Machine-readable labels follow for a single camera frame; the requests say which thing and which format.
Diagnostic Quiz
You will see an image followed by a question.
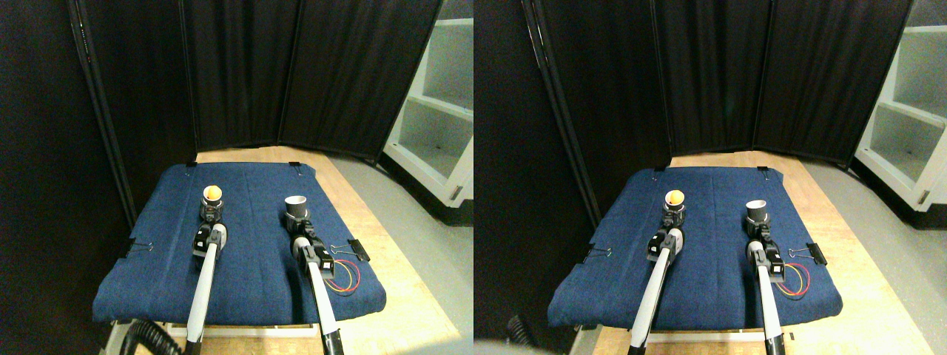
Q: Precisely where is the dark blue cloth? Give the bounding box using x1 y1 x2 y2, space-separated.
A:
92 160 388 326
547 164 843 331

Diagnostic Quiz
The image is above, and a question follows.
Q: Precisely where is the white shelf unit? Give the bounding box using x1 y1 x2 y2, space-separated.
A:
853 26 947 213
382 18 474 208

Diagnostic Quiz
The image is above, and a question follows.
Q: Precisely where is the red wire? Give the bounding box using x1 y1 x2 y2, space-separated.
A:
781 263 811 300
329 260 361 296

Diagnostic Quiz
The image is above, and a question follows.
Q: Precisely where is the black ribbed hose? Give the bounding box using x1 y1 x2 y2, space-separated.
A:
121 319 184 355
505 314 535 347

